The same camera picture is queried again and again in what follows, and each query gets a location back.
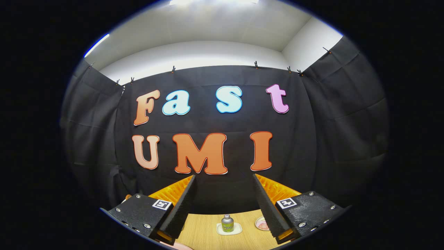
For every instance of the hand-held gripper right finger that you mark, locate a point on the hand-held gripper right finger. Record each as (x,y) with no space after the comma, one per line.
(267,208)

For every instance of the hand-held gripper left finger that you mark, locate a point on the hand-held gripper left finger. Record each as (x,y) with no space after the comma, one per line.
(180,208)

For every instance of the white oval plate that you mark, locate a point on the white oval plate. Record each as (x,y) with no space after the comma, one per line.
(258,220)

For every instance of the pink ham slices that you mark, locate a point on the pink ham slices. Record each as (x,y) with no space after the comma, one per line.
(263,226)

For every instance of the white square coaster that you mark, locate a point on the white square coaster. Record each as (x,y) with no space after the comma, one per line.
(237,231)

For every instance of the pink round plate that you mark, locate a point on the pink round plate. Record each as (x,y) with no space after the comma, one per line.
(177,247)

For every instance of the green drink bottle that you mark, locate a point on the green drink bottle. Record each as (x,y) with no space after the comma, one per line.
(227,225)

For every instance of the row of black cloth clips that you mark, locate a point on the row of black cloth clips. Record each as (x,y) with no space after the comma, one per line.
(173,69)

